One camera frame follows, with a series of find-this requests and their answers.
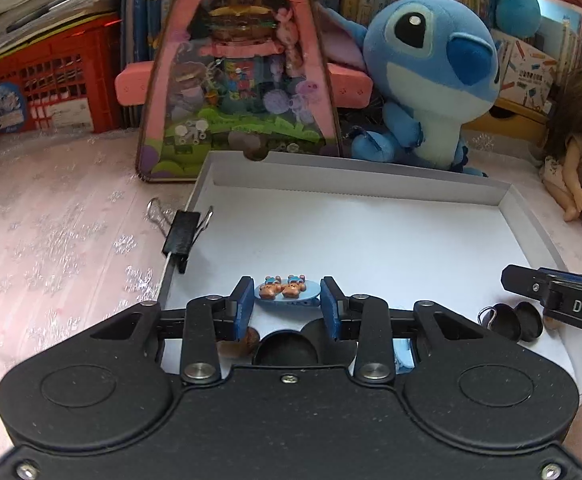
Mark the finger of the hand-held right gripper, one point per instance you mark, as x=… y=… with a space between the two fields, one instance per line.
x=571 y=275
x=523 y=280

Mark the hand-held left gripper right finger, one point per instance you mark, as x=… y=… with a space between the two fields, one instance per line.
x=331 y=310

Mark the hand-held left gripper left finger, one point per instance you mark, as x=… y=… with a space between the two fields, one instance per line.
x=243 y=310

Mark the small black disc lid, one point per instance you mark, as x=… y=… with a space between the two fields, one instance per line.
x=316 y=330

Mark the large black round lid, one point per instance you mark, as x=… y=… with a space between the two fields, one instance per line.
x=530 y=321

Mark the large black round container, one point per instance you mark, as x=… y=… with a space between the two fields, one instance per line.
x=506 y=322

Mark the blue bear hair clip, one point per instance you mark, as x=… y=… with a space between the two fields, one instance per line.
x=287 y=290

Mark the large black binder clip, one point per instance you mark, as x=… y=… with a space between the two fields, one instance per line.
x=486 y=317

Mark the small black round container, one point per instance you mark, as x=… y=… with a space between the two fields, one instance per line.
x=286 y=352

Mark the white cardboard box lid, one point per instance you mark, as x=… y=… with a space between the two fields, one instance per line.
x=371 y=235

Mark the small black binder clip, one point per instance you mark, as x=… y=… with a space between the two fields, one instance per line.
x=183 y=237

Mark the brown-haired doll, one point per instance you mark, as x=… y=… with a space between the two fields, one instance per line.
x=576 y=125

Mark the pink snowflake tablecloth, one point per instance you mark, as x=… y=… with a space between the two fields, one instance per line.
x=61 y=220

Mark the printed white cardboard box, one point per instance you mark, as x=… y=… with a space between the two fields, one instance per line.
x=526 y=75

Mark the pink triangular dollhouse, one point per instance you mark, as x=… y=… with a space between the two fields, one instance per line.
x=231 y=85

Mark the blue alien plush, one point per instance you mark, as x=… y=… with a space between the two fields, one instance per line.
x=421 y=70

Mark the blue pompom ball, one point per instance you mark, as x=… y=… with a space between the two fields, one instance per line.
x=518 y=14

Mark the red plastic crate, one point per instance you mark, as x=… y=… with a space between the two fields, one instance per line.
x=46 y=85

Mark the row of blue books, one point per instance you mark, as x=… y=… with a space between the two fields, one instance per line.
x=146 y=5

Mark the stack of books and papers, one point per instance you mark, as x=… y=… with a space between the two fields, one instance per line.
x=36 y=0

